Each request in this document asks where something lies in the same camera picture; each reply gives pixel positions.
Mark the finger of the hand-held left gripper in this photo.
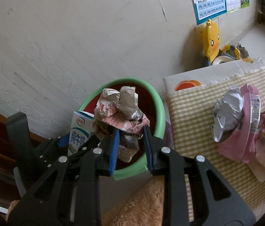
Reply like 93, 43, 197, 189
32, 134, 71, 156
68, 137, 102, 163

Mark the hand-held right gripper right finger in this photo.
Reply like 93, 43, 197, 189
143, 126, 258, 226

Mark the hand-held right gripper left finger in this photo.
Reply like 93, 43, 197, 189
7, 128, 121, 226

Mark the white and blue milk carton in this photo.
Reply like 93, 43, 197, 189
68, 111, 95, 157

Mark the printed paper wad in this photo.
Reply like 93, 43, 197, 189
93, 86, 151, 163

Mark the red bin with green rim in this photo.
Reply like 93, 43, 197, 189
77, 76, 166, 182

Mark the pink and silver snack wrapper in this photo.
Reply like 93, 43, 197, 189
211, 83, 262, 164

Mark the purple plastic bag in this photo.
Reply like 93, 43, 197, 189
165, 120, 174, 147

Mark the green checked table cloth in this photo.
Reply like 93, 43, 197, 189
165, 63, 265, 217

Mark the orange textured cloth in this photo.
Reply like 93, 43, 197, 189
102, 178, 166, 226

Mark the blue wall poster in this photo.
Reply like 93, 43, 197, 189
188, 0, 227, 25

